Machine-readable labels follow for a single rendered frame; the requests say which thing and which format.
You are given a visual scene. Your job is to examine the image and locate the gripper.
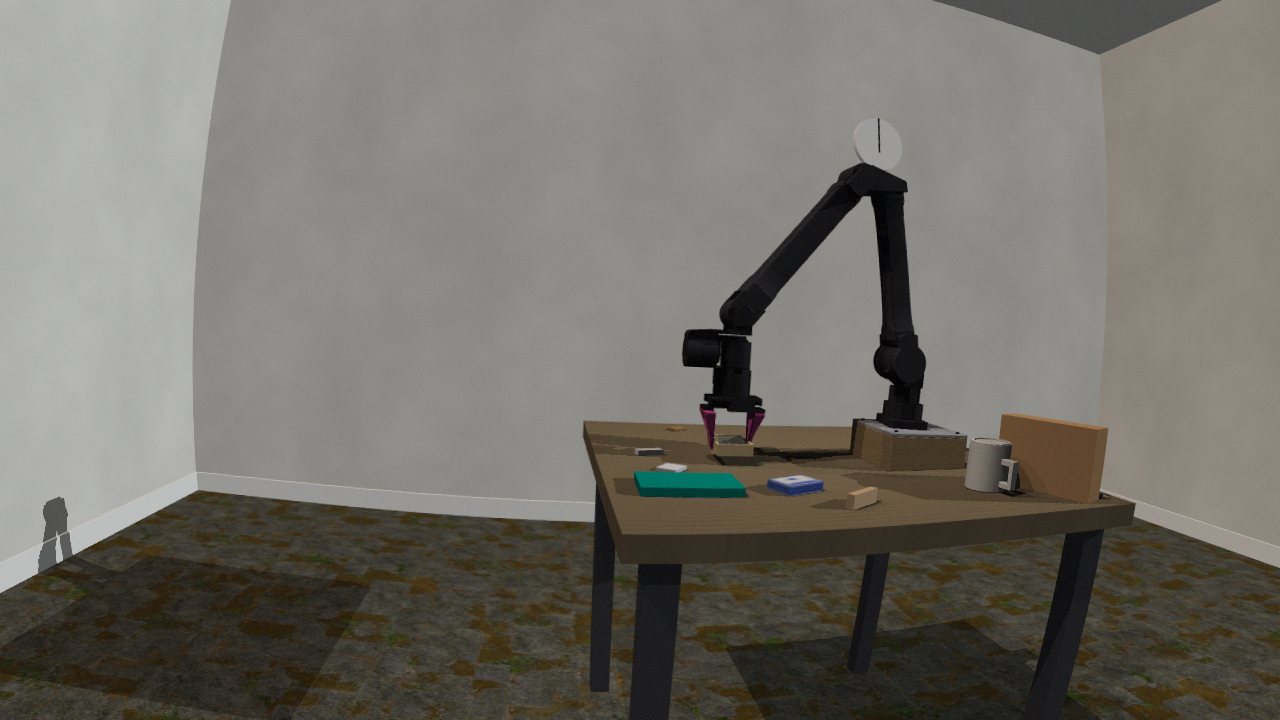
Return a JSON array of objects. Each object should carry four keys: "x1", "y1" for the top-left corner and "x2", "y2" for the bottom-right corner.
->
[{"x1": 700, "y1": 366, "x2": 765, "y2": 448}]

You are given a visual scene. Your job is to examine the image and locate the teal flat rectangular block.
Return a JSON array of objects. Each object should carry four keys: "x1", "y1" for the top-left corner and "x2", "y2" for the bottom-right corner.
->
[{"x1": 634, "y1": 471, "x2": 746, "y2": 498}]

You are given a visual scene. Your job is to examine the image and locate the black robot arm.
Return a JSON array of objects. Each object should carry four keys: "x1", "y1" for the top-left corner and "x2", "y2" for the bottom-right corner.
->
[{"x1": 682, "y1": 163, "x2": 928, "y2": 430}]

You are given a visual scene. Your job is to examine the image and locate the white and blue cardboard box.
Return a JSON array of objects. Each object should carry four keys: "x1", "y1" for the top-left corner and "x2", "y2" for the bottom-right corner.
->
[{"x1": 767, "y1": 475, "x2": 824, "y2": 497}]

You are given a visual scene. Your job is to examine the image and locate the grey mug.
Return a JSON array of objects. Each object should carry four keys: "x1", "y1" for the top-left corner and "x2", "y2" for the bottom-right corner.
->
[{"x1": 964, "y1": 438, "x2": 1019, "y2": 493}]

